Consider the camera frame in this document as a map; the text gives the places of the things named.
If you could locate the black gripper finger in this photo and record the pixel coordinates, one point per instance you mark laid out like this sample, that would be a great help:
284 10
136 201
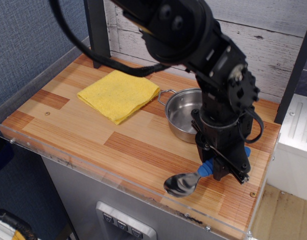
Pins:
205 152
220 168

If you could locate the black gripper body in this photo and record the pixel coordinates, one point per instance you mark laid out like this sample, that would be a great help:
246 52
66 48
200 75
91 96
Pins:
225 139

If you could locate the blue handled metal spoon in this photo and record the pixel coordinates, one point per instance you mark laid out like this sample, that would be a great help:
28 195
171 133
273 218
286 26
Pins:
184 184

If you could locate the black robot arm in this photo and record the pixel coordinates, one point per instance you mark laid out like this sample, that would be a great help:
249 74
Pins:
184 32

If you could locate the yellow folded towel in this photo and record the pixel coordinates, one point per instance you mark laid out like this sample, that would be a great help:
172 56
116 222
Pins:
118 95

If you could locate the stainless steel pot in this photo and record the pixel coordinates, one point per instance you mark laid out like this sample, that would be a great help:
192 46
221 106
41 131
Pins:
178 106

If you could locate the white aluminium side block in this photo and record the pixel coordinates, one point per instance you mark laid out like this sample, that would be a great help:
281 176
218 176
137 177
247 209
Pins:
288 167

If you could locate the silver button control panel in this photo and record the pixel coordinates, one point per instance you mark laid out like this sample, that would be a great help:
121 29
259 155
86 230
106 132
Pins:
127 224

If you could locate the grey toy cabinet front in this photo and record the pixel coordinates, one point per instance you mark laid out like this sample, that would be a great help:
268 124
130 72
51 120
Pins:
80 193

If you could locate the clear acrylic table guard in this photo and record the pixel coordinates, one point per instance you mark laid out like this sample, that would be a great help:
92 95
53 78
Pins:
136 156

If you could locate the black vertical post right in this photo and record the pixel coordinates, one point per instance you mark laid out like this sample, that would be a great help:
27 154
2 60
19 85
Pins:
293 82

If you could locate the black vertical post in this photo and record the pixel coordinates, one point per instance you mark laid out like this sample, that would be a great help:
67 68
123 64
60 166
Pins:
293 82
97 27

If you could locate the black vertical post left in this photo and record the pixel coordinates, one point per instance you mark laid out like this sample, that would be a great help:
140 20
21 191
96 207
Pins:
97 27

